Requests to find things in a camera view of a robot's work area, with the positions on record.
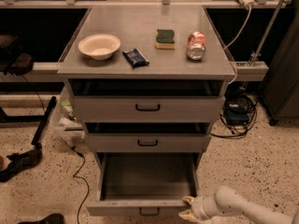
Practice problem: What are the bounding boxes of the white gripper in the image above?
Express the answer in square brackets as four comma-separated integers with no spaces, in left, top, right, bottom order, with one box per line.
[178,196,218,223]

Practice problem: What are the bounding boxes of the grey bottom drawer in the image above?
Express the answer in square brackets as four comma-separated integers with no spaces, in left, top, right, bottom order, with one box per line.
[87,153,199,217]

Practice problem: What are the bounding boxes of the grey drawer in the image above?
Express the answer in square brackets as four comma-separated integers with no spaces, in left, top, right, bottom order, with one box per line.
[86,122,211,152]
[87,153,199,217]
[69,78,224,122]

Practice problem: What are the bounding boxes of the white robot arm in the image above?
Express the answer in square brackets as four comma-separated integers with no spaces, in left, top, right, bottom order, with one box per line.
[178,186,299,224]

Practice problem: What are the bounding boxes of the grey middle drawer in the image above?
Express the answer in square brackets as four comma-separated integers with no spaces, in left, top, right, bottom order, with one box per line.
[86,122,211,152]

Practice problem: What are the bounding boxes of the grey drawer cabinet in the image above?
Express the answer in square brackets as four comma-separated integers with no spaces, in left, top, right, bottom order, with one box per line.
[58,5,235,167]

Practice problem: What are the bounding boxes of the grey top drawer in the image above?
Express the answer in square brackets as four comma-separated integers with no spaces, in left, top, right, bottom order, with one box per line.
[69,78,224,122]

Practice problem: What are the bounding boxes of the dark grey side cabinet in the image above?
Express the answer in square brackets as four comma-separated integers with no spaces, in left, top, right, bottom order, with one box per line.
[259,8,299,126]

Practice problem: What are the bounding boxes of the clear plastic bag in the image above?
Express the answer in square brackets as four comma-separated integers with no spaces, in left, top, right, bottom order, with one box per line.
[50,88,85,145]

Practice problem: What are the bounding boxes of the dark blue snack packet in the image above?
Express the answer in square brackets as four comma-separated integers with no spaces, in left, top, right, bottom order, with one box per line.
[122,49,150,68]

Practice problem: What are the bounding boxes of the crushed red soda can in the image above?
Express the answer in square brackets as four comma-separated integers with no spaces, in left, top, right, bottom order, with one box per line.
[186,32,206,61]

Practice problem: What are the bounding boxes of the black bar on floor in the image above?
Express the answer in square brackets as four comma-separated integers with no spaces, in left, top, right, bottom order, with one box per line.
[31,96,57,148]

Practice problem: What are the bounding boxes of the metal diagonal pole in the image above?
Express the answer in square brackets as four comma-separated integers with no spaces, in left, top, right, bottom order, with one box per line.
[248,0,284,66]

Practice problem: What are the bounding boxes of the green yellow sponge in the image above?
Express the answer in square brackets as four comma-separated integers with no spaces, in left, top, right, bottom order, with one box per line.
[155,29,175,49]

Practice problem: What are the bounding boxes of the dark shoe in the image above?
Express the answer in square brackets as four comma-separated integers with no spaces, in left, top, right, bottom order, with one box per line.
[0,148,42,183]

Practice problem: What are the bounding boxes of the dark office chair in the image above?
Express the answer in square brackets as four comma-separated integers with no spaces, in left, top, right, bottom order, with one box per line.
[0,35,34,76]

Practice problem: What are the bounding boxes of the tangled black cable pile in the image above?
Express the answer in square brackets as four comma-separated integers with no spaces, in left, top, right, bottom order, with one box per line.
[211,90,260,139]

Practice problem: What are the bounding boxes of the black floor cable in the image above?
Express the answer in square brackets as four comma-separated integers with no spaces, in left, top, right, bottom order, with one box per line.
[70,145,91,224]

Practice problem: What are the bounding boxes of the white power cable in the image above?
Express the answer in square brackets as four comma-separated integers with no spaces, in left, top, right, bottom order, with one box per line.
[223,4,253,86]

